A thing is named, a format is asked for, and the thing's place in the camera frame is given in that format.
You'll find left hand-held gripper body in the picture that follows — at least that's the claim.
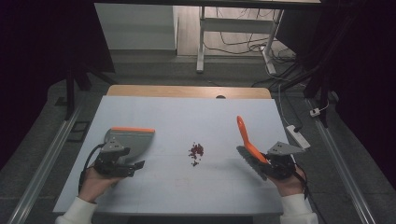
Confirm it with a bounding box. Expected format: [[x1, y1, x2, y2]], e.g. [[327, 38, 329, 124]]
[[93, 138, 135, 178]]

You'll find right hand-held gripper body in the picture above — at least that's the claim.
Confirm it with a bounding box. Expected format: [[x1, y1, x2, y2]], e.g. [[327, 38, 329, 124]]
[[262, 141, 306, 181]]

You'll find grey dustpan with orange edge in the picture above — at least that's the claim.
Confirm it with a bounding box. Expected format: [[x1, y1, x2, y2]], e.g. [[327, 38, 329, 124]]
[[104, 126, 156, 165]]

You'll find orange brush with dark bristles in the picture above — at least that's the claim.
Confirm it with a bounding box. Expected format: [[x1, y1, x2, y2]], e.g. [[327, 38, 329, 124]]
[[235, 115, 271, 182]]

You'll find pile of red beans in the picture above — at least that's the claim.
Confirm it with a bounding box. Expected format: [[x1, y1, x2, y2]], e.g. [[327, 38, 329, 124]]
[[188, 142, 205, 167]]

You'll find person's right hand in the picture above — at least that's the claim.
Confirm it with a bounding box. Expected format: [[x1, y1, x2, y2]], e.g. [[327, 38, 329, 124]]
[[269, 166, 307, 198]]

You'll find person's left hand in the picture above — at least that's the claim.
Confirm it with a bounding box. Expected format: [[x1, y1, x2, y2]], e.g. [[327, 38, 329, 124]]
[[78, 167, 120, 203]]

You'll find white power strip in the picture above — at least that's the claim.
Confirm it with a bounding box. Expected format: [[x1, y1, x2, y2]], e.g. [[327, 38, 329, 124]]
[[286, 124, 312, 150]]

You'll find wooden table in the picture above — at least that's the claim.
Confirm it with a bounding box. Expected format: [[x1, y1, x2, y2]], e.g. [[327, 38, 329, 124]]
[[106, 84, 273, 100]]

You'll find black metal stand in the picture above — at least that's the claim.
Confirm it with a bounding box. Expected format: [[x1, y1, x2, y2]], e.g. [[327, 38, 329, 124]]
[[55, 60, 117, 121], [269, 59, 332, 129]]

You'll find white cabinet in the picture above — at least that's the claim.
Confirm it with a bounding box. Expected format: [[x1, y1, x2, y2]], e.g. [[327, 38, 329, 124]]
[[93, 3, 179, 51]]

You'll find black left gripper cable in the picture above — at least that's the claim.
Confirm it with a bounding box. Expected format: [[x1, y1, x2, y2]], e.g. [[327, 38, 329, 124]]
[[78, 143, 106, 194]]

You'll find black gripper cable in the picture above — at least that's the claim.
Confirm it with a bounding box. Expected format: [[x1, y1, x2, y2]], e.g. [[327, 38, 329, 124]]
[[78, 143, 106, 194], [292, 161, 326, 224]]

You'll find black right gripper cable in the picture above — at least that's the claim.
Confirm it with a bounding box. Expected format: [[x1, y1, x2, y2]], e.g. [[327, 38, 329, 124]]
[[292, 161, 326, 224]]

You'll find black rectangular floor frame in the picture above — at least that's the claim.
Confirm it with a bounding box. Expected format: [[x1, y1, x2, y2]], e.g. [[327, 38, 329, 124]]
[[66, 120, 92, 144]]

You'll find aluminium floor rail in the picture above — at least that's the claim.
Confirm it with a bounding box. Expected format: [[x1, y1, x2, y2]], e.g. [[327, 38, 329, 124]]
[[305, 98, 378, 224], [7, 104, 84, 224]]

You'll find tangle of black floor cables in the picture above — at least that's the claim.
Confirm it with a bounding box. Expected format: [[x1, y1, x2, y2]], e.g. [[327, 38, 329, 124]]
[[204, 8, 302, 89]]

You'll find white desk frame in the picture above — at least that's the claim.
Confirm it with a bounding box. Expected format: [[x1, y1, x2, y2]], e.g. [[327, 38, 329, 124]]
[[195, 6, 285, 76]]

